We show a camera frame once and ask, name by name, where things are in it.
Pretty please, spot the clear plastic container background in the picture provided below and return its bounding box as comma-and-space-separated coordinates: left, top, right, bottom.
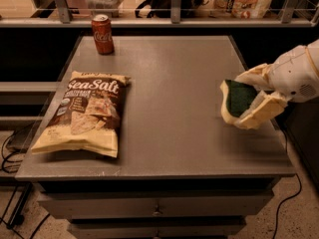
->
85, 0, 123, 18

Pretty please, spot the green and yellow sponge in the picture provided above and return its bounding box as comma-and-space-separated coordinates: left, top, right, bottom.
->
220, 80, 257, 124

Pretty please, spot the black floor cable right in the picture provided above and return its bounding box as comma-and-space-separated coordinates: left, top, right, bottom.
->
271, 129, 303, 239

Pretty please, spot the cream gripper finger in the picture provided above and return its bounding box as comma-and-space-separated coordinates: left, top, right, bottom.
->
234, 91, 288, 129
235, 63, 272, 91

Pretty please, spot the metal railing shelf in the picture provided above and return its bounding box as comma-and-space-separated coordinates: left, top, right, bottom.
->
0, 0, 319, 28

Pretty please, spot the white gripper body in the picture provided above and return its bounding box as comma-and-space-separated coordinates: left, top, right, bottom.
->
268, 44, 319, 103

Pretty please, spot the red coke can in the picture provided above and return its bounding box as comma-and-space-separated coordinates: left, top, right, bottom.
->
92, 14, 114, 55

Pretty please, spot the grey drawer cabinet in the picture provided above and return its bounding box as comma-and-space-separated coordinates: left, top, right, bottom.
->
17, 36, 294, 239

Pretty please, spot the black cables left floor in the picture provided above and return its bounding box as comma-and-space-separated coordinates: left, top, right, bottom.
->
0, 122, 51, 239

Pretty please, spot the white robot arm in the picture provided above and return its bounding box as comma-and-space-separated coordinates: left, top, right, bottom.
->
234, 40, 319, 129

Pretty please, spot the sea salt chips bag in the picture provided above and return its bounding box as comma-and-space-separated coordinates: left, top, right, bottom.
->
32, 71, 130, 157

